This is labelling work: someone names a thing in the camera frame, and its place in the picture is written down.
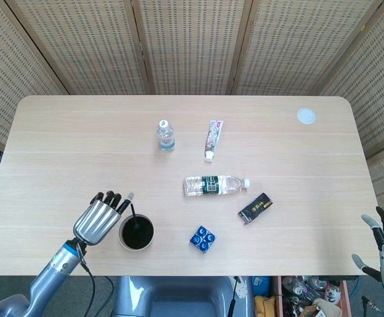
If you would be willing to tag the red crate of clutter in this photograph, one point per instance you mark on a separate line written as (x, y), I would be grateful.
(310, 297)

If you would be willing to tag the woven folding screen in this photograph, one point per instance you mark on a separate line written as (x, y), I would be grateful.
(192, 43)

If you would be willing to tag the yellow bag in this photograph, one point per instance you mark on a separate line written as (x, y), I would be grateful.
(264, 305)

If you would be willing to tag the black box with gold print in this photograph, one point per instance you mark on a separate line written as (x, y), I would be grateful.
(256, 208)

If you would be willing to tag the white round table grommet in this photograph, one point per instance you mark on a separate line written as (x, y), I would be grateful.
(307, 116)

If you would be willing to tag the blue four-stud building block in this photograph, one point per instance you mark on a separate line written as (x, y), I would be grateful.
(202, 239)

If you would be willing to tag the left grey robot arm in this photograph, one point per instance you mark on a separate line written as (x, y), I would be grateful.
(47, 277)

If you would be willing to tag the grey robot torso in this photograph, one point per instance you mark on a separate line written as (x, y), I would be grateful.
(179, 297)

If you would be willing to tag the white bowl of dark liquid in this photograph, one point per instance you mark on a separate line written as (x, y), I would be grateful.
(122, 242)

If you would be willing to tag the clear water bottle green label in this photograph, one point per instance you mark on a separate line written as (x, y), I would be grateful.
(211, 186)

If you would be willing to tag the blue container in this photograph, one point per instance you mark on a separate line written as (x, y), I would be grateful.
(261, 285)

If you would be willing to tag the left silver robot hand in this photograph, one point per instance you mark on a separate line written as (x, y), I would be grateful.
(96, 221)

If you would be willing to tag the toothpaste tube with white cap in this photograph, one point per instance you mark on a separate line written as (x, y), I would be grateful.
(212, 138)

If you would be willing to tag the small Aquafina water bottle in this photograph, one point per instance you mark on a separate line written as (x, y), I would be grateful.
(166, 138)

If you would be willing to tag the black plastic spoon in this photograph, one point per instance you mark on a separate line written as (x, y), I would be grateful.
(134, 214)

